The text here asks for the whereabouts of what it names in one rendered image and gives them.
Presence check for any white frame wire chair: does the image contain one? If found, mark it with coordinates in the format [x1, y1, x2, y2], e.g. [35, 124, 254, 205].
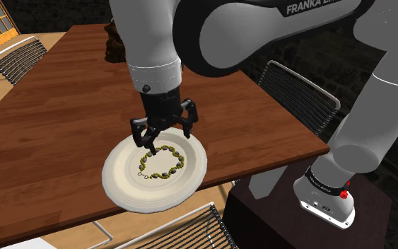
[0, 35, 48, 86]
[91, 202, 240, 249]
[257, 59, 341, 137]

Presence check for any wooden dining table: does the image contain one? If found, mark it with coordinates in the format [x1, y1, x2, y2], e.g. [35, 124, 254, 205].
[0, 23, 330, 249]

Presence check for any green and grey bead bracelet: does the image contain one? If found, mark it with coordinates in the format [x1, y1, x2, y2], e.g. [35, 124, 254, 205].
[137, 145, 186, 180]

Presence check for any dark brown lumpy figure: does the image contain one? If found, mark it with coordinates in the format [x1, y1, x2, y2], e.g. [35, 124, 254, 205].
[103, 19, 127, 64]

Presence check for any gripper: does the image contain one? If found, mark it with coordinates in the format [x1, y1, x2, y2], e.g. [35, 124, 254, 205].
[130, 86, 199, 157]

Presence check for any dark robot stand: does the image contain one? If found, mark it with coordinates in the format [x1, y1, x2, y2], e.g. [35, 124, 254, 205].
[221, 158, 392, 249]

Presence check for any white round plate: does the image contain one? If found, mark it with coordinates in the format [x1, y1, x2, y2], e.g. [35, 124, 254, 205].
[101, 127, 208, 214]

